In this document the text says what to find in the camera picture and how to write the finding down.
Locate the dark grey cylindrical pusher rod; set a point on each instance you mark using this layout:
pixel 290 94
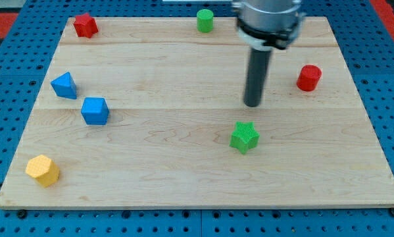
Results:
pixel 257 69

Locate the light wooden board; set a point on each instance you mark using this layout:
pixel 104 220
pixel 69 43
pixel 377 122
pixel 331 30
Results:
pixel 174 96

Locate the green cylinder block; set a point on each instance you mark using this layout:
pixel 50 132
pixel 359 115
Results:
pixel 205 20

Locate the red star block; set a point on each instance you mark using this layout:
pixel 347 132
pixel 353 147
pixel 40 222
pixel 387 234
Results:
pixel 85 25

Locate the blue cube block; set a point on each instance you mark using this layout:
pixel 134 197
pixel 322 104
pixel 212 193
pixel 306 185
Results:
pixel 95 111

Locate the yellow hexagonal prism block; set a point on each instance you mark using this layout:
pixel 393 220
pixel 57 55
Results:
pixel 43 170

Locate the red cylinder block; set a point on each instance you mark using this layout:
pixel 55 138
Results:
pixel 308 78

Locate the green star block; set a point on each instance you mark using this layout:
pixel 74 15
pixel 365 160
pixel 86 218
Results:
pixel 244 137

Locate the blue triangular prism block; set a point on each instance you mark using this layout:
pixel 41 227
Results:
pixel 64 86

